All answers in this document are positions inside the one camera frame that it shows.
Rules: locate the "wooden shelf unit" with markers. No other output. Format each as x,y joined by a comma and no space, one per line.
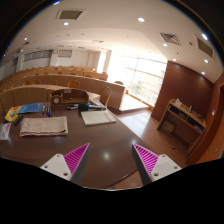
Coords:
181,123

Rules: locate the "curved wooden lecture desks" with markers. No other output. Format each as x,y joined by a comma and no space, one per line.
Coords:
90,86

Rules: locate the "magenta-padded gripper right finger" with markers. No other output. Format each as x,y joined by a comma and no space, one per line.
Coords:
146,160

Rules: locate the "red marker pen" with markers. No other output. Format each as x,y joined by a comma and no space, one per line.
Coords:
47,111

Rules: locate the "black pen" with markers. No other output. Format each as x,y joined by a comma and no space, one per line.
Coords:
72,107

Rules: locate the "black handheld microphone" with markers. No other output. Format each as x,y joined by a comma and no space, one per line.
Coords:
83,106

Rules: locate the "yellow wooden chairs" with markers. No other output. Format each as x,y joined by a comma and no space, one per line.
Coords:
74,84

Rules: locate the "wooden desk organizer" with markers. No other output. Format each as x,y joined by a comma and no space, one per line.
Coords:
68,96

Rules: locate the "ceiling air vents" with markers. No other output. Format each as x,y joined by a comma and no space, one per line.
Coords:
70,14

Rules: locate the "large glass window wall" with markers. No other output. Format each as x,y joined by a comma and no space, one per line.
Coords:
143,78

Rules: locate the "yellow printed booklet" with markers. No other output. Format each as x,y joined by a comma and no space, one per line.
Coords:
12,113

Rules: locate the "beige and red checked towel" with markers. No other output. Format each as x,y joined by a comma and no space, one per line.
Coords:
43,126

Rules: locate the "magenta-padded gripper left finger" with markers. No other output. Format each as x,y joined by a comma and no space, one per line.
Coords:
77,159

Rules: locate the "white closed book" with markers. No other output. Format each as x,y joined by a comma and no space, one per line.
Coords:
98,117

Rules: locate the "blue printed booklet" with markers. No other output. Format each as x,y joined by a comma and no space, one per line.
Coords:
30,108

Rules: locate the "round ceiling lights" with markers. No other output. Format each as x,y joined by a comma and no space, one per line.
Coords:
141,19

